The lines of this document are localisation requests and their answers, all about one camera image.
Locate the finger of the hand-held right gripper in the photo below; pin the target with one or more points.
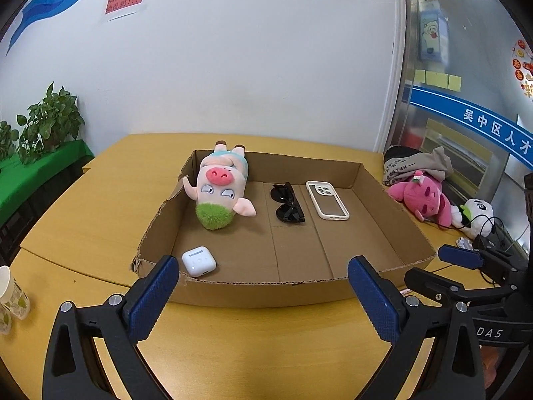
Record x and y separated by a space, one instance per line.
460 257
433 285

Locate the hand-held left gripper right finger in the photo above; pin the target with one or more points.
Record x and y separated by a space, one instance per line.
372 296

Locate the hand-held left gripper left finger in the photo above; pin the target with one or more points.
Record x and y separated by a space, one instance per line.
152 296

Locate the white earbuds case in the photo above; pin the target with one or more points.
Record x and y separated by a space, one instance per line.
199 260

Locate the shallow cardboard box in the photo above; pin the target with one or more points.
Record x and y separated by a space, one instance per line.
300 250

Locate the cream phone case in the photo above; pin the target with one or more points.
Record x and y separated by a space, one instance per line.
318 189

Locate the black sunglasses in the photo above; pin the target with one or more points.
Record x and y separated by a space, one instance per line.
287 212

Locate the person's right hand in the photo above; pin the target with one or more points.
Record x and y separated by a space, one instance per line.
499 360

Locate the panda plush toy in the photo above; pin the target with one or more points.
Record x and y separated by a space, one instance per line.
479 210

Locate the pink plush toy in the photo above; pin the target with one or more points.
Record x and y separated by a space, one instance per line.
420 196

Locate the grey printed cloth bag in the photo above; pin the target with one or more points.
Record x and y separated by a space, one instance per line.
437 162

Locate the pig plush toy green hair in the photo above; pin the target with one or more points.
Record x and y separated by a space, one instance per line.
220 191

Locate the patterned paper cup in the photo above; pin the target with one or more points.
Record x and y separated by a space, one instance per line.
14 291

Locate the blue band on glass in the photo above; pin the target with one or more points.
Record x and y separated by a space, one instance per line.
470 118

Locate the green table cloth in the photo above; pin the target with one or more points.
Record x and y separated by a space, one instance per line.
37 171

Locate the yellow sticky note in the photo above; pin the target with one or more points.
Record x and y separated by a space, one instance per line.
431 78
455 82
419 76
443 80

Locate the red festive window decals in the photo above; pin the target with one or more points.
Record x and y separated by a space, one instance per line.
524 71

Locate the large potted plant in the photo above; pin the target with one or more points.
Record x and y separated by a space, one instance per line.
52 125

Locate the small potted plant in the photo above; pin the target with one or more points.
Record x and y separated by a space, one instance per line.
8 141

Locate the cartoon poster on glass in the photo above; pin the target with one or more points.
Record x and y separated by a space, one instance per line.
433 33

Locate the red paper sign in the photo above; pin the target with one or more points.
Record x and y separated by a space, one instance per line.
124 2

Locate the white door frame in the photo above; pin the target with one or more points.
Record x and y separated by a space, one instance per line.
395 58

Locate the blue wave wall decal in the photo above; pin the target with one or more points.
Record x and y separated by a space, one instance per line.
41 6

